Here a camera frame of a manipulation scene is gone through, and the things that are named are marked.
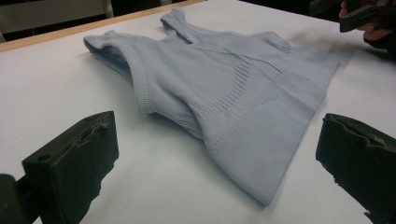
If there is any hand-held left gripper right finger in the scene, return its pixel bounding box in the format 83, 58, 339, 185
315, 112, 396, 224

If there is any light blue knitted tank top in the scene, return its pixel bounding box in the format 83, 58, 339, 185
82, 7, 341, 207

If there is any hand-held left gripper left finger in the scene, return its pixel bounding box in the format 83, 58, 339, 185
21, 110, 120, 224

